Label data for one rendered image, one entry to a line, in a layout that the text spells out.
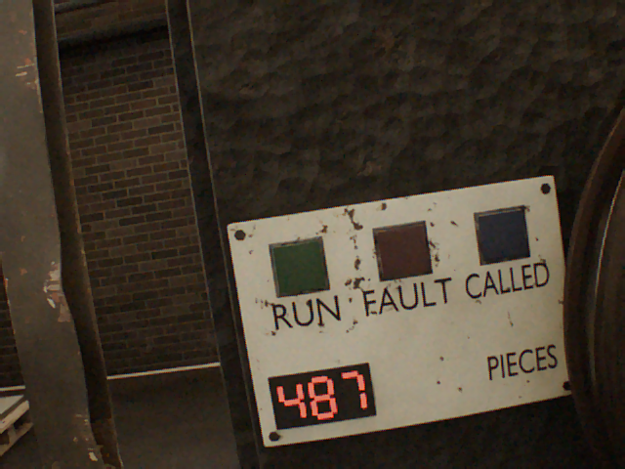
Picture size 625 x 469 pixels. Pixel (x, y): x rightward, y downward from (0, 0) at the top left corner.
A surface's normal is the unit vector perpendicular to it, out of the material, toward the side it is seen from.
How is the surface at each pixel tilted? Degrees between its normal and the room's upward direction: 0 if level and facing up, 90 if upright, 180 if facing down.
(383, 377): 90
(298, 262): 90
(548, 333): 90
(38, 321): 90
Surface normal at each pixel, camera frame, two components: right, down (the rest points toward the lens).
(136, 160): 0.00, 0.05
